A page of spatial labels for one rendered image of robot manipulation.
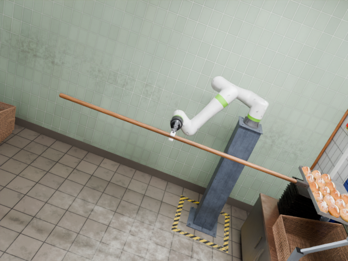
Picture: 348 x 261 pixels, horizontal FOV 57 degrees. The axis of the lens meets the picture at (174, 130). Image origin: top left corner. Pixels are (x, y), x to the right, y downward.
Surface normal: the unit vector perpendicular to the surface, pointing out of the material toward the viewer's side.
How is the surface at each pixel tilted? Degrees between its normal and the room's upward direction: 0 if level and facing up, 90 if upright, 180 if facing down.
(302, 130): 90
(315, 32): 90
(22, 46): 90
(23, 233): 0
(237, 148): 90
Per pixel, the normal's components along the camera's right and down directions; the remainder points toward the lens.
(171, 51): -0.14, 0.40
